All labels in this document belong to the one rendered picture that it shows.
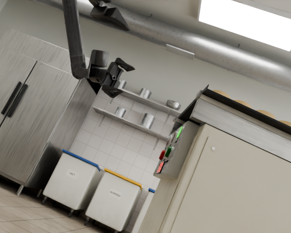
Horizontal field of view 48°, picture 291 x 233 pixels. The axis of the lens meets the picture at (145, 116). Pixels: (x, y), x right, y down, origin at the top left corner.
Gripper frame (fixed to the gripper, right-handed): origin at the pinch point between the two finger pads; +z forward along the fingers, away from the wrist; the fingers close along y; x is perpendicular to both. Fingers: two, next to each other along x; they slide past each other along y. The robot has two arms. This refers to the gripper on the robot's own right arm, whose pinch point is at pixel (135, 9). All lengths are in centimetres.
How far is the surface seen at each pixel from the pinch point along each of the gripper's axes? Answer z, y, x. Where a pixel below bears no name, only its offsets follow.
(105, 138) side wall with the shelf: 294, 18, 337
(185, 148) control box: 24.6, -20.8, -9.4
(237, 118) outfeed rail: 27.2, -9.7, -17.4
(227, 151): 26.8, -18.2, -18.7
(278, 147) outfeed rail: 35.4, -11.7, -25.4
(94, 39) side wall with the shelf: 239, 165, 418
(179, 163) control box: 24.6, -24.7, -9.5
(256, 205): 34, -26, -26
